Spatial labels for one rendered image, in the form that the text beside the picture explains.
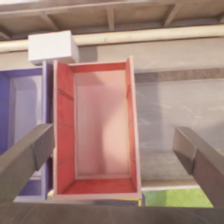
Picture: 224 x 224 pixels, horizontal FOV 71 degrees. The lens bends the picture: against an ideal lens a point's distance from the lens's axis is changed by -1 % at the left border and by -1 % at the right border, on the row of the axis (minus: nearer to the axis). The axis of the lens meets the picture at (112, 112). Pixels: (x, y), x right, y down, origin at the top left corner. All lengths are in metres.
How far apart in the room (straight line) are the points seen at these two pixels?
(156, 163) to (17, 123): 0.46
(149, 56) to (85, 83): 0.23
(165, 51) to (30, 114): 0.49
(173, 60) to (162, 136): 0.25
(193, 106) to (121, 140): 0.25
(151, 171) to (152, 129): 0.13
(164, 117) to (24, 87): 0.47
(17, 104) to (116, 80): 0.34
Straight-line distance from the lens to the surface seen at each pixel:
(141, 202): 0.98
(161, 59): 0.58
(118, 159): 0.51
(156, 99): 0.53
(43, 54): 0.50
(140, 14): 0.55
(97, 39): 0.57
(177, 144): 0.17
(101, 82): 0.53
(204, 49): 0.64
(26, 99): 0.60
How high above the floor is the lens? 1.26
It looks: 82 degrees down
